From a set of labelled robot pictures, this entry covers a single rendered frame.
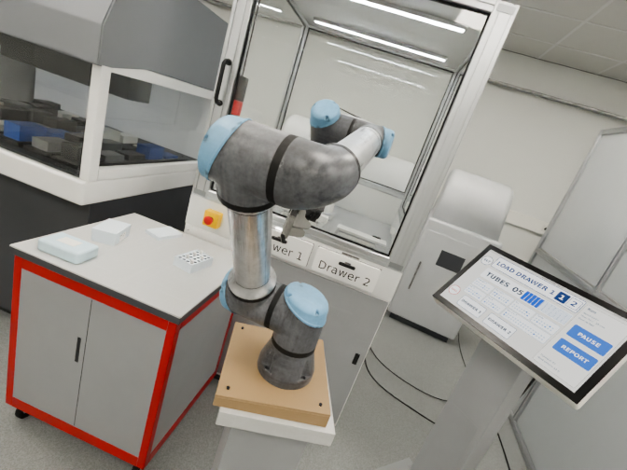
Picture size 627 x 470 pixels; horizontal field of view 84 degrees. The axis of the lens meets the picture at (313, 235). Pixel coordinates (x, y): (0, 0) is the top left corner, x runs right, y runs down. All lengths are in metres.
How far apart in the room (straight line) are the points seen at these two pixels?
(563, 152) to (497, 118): 0.80
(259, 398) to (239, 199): 0.50
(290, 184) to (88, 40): 1.26
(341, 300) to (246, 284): 0.86
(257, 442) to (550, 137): 4.44
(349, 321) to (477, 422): 0.61
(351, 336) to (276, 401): 0.84
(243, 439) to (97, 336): 0.63
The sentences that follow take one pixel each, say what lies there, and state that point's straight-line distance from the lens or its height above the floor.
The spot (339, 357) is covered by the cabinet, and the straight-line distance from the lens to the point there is 1.75.
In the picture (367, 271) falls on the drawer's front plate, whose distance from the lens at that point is 1.52.
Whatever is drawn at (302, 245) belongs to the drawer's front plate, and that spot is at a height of 0.91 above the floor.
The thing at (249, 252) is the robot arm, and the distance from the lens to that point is 0.71.
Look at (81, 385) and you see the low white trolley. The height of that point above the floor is 0.33.
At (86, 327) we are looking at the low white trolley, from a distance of 1.40.
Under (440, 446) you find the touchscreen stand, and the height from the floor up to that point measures 0.44.
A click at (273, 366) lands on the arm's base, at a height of 0.85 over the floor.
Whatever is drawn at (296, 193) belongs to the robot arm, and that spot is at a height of 1.31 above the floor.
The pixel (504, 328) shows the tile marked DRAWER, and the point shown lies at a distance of 1.30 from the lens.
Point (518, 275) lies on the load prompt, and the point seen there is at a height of 1.15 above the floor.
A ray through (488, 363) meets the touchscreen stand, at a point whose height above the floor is 0.84.
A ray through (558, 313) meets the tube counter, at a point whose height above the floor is 1.11.
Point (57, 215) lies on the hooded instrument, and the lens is 1.95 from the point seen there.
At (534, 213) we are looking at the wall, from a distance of 4.87.
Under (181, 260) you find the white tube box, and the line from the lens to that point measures 1.39.
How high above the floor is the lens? 1.41
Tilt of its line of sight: 17 degrees down
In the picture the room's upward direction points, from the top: 19 degrees clockwise
